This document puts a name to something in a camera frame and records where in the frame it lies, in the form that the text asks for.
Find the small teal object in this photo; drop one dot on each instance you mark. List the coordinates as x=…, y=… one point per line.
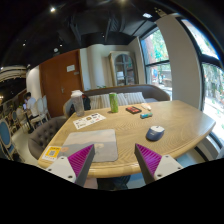
x=147, y=115

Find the grey curved sofa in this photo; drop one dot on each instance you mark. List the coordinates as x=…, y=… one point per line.
x=99, y=98

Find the wooden table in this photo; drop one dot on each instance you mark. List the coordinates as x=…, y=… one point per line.
x=185, y=127

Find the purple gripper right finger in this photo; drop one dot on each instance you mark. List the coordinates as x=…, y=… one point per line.
x=153, y=165

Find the striped cushion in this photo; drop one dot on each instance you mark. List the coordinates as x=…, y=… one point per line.
x=134, y=98

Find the yellow QR code sticker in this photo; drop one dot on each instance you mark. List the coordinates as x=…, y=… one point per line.
x=51, y=153

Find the grey tufted armchair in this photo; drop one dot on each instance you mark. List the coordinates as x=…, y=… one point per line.
x=40, y=137

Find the red and black card box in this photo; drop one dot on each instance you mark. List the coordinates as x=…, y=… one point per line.
x=133, y=110

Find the brown wooden door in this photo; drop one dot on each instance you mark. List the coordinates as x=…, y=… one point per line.
x=59, y=76

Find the blue and white computer mouse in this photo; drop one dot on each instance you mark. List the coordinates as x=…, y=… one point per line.
x=155, y=133

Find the white small object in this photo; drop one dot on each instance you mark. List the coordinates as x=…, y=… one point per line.
x=146, y=106

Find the seated person in white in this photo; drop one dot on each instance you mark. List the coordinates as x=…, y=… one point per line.
x=31, y=105

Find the green drink can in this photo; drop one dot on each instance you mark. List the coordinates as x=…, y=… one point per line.
x=113, y=102

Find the white printed menu sheet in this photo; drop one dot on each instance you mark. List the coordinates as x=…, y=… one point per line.
x=88, y=120

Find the arched glass cabinet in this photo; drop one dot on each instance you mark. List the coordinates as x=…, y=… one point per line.
x=123, y=68

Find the grey mouse pad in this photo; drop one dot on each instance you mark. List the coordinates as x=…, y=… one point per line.
x=104, y=142

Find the clear plastic water bottle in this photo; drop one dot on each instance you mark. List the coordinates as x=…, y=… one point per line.
x=77, y=100

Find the blue round back chair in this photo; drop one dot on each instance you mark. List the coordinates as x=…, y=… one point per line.
x=5, y=137

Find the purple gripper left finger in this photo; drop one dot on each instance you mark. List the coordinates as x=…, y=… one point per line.
x=74, y=167

